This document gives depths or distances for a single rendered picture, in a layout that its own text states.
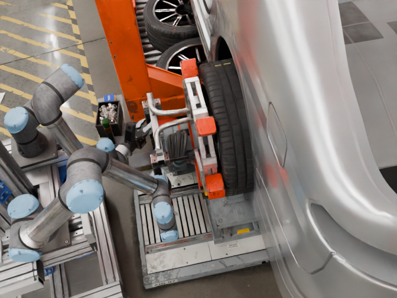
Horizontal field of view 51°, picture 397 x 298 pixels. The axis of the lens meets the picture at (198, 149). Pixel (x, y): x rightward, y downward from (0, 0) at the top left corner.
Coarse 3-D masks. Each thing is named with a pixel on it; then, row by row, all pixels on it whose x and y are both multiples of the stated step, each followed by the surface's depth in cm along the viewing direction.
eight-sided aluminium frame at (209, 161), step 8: (184, 80) 190; (192, 80) 188; (184, 88) 206; (192, 88) 189; (200, 88) 185; (184, 96) 220; (192, 96) 182; (200, 96) 182; (192, 104) 179; (200, 104) 182; (192, 112) 178; (200, 112) 176; (208, 136) 177; (200, 144) 177; (200, 152) 180; (208, 160) 179; (216, 160) 180; (200, 168) 219; (208, 168) 181; (216, 168) 182; (200, 176) 216
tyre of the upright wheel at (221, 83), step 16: (208, 64) 191; (224, 64) 187; (208, 80) 179; (224, 80) 178; (224, 96) 175; (240, 96) 174; (224, 112) 172; (240, 112) 172; (224, 128) 172; (240, 128) 173; (208, 144) 230; (224, 144) 172; (240, 144) 173; (224, 160) 175; (240, 160) 176; (224, 176) 181; (240, 176) 181; (240, 192) 194
